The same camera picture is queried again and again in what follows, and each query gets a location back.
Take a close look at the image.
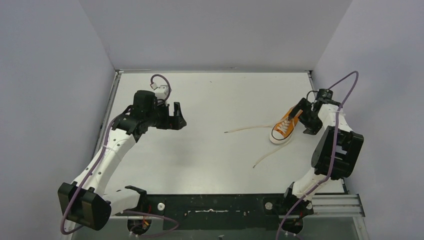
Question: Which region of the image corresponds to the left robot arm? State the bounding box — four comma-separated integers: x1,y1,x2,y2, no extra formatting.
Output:
57,90,187,235

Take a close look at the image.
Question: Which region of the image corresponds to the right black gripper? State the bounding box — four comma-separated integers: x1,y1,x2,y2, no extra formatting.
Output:
288,98,323,136

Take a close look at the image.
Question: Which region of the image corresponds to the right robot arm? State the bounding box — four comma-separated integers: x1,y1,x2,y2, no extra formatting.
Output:
279,88,364,234

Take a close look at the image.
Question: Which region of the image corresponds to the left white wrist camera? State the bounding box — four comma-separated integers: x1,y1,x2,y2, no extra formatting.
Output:
150,83,171,101

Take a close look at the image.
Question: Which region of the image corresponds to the aluminium front rail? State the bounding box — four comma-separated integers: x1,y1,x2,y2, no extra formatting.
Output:
71,194,365,221

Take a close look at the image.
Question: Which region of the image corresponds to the orange canvas sneaker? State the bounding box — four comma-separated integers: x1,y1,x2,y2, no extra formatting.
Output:
269,107,303,145

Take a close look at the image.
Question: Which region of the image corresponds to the aluminium right table rail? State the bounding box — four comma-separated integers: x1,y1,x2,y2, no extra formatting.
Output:
307,70,350,195

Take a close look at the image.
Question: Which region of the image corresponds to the cream shoelace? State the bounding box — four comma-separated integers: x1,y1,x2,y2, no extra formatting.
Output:
224,123,295,169

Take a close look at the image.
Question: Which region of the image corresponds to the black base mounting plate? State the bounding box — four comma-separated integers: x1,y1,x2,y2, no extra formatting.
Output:
114,193,316,233

